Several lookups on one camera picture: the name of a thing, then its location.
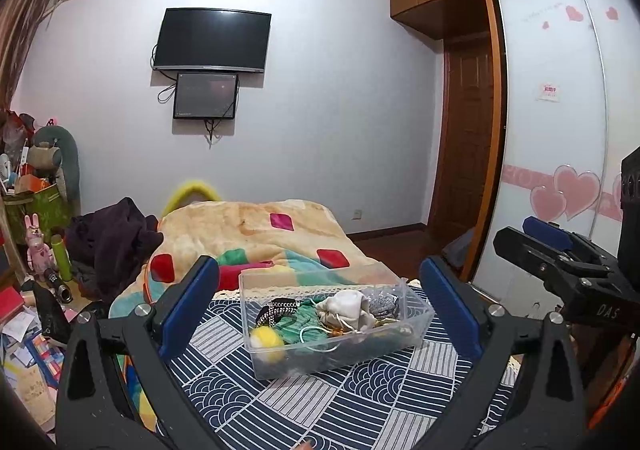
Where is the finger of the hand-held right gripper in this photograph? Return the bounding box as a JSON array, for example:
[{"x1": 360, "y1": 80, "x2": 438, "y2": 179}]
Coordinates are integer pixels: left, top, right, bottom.
[
  {"x1": 492, "y1": 226, "x2": 616, "y2": 298},
  {"x1": 523, "y1": 216, "x2": 596, "y2": 266}
]

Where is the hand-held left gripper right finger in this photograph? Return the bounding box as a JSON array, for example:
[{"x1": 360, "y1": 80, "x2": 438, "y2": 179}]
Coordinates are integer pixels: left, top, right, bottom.
[{"x1": 419, "y1": 255, "x2": 588, "y2": 450}]

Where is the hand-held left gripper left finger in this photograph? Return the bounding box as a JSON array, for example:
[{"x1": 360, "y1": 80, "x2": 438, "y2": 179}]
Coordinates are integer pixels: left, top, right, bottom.
[{"x1": 55, "y1": 255, "x2": 236, "y2": 450}]

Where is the grey glitter cloth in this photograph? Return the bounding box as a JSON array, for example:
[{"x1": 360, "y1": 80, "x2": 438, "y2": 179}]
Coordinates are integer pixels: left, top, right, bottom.
[{"x1": 365, "y1": 292, "x2": 404, "y2": 319}]

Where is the yellow plush ball toy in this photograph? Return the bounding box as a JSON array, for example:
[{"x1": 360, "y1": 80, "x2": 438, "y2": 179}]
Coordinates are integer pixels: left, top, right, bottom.
[{"x1": 250, "y1": 325, "x2": 287, "y2": 366}]

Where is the clear plastic storage box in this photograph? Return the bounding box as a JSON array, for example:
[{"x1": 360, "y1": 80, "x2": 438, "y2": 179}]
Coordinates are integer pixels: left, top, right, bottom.
[{"x1": 238, "y1": 271, "x2": 435, "y2": 381}]

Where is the white drawstring pouch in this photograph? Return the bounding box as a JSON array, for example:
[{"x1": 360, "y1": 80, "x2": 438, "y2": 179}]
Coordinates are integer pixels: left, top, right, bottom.
[{"x1": 314, "y1": 291, "x2": 373, "y2": 331}]

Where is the green knitted toy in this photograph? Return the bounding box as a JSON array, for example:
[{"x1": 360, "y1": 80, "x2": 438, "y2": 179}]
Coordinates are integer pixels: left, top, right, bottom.
[{"x1": 272, "y1": 302, "x2": 342, "y2": 356}]

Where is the grey bag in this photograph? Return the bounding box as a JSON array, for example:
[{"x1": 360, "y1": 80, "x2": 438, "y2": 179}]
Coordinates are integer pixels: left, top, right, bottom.
[{"x1": 442, "y1": 227, "x2": 477, "y2": 272}]

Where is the orange printed blanket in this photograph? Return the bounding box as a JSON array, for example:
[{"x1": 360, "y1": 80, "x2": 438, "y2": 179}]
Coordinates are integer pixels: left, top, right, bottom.
[{"x1": 109, "y1": 200, "x2": 401, "y2": 431}]

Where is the dark clothing pile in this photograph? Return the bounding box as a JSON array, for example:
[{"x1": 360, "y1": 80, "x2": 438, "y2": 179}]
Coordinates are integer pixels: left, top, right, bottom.
[{"x1": 65, "y1": 197, "x2": 165, "y2": 303}]

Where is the white sliding wardrobe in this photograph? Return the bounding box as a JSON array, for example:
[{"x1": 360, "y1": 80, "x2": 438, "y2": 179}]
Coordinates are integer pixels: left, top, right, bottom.
[{"x1": 472, "y1": 0, "x2": 640, "y2": 302}]

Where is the yellow hoop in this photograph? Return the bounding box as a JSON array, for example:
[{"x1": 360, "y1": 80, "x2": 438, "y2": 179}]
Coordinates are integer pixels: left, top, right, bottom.
[{"x1": 160, "y1": 178, "x2": 221, "y2": 218}]

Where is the brown wooden door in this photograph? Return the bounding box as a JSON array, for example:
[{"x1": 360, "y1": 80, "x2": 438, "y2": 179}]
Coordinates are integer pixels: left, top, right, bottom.
[{"x1": 430, "y1": 32, "x2": 497, "y2": 231}]

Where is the black flashlight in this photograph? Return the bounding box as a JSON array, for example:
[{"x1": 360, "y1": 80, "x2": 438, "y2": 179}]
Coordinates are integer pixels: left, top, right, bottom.
[{"x1": 44, "y1": 267, "x2": 74, "y2": 304}]

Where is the navy patterned bed sheet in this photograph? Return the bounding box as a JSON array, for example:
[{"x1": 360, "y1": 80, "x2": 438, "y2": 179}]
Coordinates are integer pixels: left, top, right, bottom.
[{"x1": 155, "y1": 280, "x2": 526, "y2": 450}]

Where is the green bottle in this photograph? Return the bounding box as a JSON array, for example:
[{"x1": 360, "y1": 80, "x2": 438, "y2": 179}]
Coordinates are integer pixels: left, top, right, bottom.
[{"x1": 51, "y1": 235, "x2": 74, "y2": 284}]

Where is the black triangular bag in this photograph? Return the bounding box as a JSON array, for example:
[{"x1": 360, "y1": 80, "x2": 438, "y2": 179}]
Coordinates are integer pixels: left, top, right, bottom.
[{"x1": 32, "y1": 282, "x2": 71, "y2": 346}]

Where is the pink rabbit figure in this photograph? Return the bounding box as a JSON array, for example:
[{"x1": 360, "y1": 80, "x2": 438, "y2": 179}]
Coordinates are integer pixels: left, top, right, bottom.
[{"x1": 24, "y1": 213, "x2": 56, "y2": 276}]

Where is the pile of papers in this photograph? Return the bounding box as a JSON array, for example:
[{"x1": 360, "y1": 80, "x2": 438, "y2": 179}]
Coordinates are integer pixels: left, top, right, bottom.
[{"x1": 0, "y1": 310, "x2": 66, "y2": 393}]

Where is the green storage box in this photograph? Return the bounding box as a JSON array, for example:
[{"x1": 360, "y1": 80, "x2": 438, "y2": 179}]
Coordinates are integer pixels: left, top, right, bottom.
[{"x1": 5, "y1": 184, "x2": 74, "y2": 246}]

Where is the red box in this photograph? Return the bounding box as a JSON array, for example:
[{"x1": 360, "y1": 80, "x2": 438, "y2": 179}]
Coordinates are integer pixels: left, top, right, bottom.
[{"x1": 0, "y1": 287, "x2": 26, "y2": 327}]

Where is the olive roll cushion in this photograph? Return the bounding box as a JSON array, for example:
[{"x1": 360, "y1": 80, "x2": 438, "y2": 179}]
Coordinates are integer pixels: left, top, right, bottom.
[{"x1": 26, "y1": 145, "x2": 63, "y2": 171}]

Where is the brown striped curtain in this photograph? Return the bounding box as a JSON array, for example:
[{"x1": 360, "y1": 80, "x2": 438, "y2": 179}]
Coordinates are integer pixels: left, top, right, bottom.
[{"x1": 0, "y1": 0, "x2": 69, "y2": 112}]

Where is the small black wall monitor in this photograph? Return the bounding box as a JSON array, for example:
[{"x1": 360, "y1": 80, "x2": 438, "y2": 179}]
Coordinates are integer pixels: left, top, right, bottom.
[{"x1": 173, "y1": 72, "x2": 240, "y2": 121}]

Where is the wall-mounted black television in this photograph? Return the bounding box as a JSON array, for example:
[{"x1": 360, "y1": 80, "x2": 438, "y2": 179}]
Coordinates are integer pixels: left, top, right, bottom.
[{"x1": 152, "y1": 7, "x2": 272, "y2": 74}]

